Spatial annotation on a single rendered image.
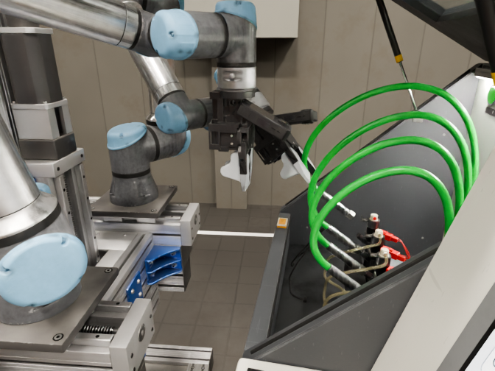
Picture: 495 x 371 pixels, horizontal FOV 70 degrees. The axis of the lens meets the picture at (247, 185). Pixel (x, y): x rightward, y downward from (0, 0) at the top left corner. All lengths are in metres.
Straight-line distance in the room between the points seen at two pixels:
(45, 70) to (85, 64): 2.78
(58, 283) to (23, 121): 0.45
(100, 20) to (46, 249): 0.38
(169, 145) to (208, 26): 0.60
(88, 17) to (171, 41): 0.15
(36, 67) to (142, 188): 0.45
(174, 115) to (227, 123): 0.18
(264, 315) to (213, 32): 0.57
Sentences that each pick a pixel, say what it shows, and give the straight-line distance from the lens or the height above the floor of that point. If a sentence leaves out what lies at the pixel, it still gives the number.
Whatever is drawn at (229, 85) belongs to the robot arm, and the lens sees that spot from 0.69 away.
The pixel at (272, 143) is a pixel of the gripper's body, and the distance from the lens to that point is 0.85.
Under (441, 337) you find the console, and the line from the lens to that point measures 0.51.
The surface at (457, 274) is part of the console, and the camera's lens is 0.50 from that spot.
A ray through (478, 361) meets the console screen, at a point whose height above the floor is 1.22.
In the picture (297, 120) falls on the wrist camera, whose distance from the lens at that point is 0.84.
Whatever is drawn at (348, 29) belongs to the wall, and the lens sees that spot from 3.30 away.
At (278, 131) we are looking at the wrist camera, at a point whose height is 1.34.
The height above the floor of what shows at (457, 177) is 1.28.
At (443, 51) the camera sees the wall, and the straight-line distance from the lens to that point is 3.52.
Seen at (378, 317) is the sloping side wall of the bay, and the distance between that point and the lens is 0.62.
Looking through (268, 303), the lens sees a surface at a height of 0.95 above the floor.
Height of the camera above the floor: 1.50
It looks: 22 degrees down
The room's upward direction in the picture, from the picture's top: straight up
